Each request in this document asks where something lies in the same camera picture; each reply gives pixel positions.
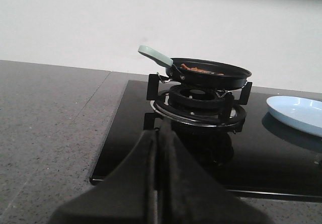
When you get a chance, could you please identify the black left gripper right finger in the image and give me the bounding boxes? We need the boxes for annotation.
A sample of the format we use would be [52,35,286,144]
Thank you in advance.
[158,122,273,223]

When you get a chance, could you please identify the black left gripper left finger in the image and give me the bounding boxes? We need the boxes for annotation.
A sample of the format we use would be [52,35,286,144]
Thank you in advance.
[49,130,156,223]

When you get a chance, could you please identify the black frying pan green handle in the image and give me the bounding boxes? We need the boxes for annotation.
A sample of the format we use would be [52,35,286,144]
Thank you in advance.
[138,45,252,90]

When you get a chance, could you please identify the brown meat pieces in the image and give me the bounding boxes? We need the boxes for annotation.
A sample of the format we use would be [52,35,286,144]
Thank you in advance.
[181,63,224,76]

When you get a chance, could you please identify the light blue plate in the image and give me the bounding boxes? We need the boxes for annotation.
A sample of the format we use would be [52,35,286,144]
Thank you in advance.
[266,96,321,137]

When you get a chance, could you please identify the black glass gas cooktop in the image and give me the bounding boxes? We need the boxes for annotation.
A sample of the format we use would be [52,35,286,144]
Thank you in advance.
[90,81,321,202]

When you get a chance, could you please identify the black pan support grate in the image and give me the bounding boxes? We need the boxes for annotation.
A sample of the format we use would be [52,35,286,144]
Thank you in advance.
[144,74,252,134]

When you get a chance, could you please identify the black round gas burner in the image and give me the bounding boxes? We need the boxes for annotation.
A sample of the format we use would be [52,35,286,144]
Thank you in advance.
[169,85,224,109]

